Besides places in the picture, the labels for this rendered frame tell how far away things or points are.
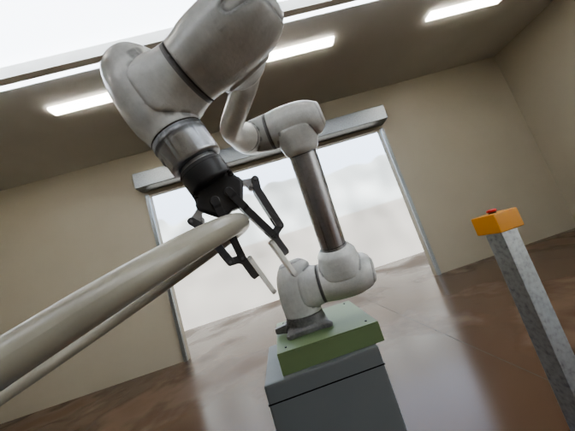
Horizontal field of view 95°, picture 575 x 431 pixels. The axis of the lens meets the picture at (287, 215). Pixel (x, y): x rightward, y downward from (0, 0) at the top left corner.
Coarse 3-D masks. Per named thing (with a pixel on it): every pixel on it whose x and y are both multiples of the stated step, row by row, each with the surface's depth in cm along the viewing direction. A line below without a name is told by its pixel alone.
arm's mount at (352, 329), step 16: (336, 304) 125; (352, 304) 118; (336, 320) 104; (352, 320) 99; (368, 320) 94; (304, 336) 97; (320, 336) 92; (336, 336) 90; (352, 336) 90; (368, 336) 90; (288, 352) 88; (304, 352) 88; (320, 352) 89; (336, 352) 89; (288, 368) 88; (304, 368) 88
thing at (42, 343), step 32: (224, 224) 30; (160, 256) 22; (192, 256) 25; (96, 288) 19; (128, 288) 20; (160, 288) 59; (32, 320) 17; (64, 320) 18; (96, 320) 19; (0, 352) 16; (32, 352) 17; (64, 352) 49; (0, 384) 16; (32, 384) 44
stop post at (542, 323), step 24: (480, 216) 116; (504, 216) 108; (504, 240) 108; (504, 264) 111; (528, 264) 107; (528, 288) 105; (528, 312) 107; (552, 312) 104; (552, 336) 102; (552, 360) 103; (552, 384) 106
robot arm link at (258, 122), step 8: (256, 120) 90; (264, 120) 90; (256, 128) 88; (264, 128) 89; (264, 136) 90; (264, 144) 91; (272, 144) 92; (240, 152) 93; (248, 152) 91; (256, 152) 95
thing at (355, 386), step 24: (336, 360) 87; (360, 360) 87; (264, 384) 86; (288, 384) 85; (312, 384) 85; (336, 384) 85; (360, 384) 86; (384, 384) 86; (288, 408) 84; (312, 408) 84; (336, 408) 84; (360, 408) 84; (384, 408) 85
